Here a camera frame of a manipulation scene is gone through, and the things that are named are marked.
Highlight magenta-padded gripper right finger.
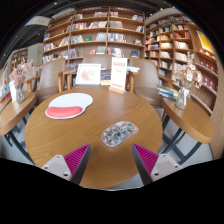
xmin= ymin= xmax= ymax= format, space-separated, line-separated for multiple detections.
xmin=131 ymin=143 xmax=184 ymax=186

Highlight small white card sign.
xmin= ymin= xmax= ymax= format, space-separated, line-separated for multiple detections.
xmin=9 ymin=79 xmax=18 ymax=103

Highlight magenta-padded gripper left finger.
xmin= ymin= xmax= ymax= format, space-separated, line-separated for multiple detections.
xmin=40 ymin=143 xmax=92 ymax=186

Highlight wide wooden bookshelf unit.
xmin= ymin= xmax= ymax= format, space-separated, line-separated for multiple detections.
xmin=41 ymin=6 xmax=147 ymax=72

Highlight stack of books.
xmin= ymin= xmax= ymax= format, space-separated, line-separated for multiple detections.
xmin=157 ymin=85 xmax=179 ymax=101

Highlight light blue book stack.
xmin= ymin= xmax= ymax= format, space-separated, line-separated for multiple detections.
xmin=126 ymin=65 xmax=141 ymax=73

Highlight orange book display stand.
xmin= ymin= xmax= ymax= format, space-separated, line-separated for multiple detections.
xmin=0 ymin=66 xmax=12 ymax=113

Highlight glass vase pale dried flowers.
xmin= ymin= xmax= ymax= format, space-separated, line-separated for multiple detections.
xmin=173 ymin=51 xmax=204 ymax=111

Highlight wooden bookshelf with yellow poster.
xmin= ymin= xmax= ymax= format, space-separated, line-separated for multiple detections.
xmin=144 ymin=13 xmax=219 ymax=116

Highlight distant wooden bookshelf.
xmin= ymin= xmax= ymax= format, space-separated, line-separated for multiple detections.
xmin=9 ymin=47 xmax=29 ymax=73

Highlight white mouse pad red rest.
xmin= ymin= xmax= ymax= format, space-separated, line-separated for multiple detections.
xmin=44 ymin=92 xmax=94 ymax=120

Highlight glass vase pink dried flowers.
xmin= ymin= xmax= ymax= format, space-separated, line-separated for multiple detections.
xmin=9 ymin=59 xmax=38 ymax=104

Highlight white framed floral picture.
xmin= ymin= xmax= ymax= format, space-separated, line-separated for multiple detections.
xmin=74 ymin=63 xmax=102 ymax=87

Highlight transparent computer mouse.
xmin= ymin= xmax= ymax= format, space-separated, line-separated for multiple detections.
xmin=100 ymin=120 xmax=140 ymax=148

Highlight white sign with wooden base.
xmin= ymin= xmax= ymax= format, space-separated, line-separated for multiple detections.
xmin=108 ymin=57 xmax=129 ymax=95

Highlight round wooden side table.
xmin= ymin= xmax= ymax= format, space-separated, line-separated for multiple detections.
xmin=0 ymin=91 xmax=38 ymax=164
xmin=161 ymin=96 xmax=216 ymax=166

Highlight dark cover book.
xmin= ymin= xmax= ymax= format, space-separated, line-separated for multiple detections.
xmin=100 ymin=68 xmax=112 ymax=87

